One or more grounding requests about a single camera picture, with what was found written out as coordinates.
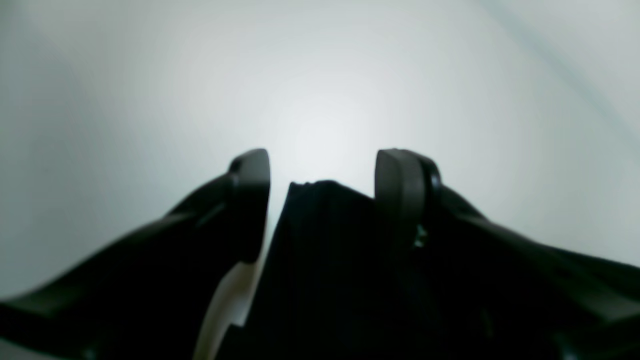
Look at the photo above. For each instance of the black T-shirt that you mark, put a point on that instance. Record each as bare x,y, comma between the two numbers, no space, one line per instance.
332,289

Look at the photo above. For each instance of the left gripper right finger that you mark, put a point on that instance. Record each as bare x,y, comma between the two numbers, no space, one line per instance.
407,197

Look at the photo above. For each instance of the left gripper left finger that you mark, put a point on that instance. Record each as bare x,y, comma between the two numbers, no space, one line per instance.
146,295

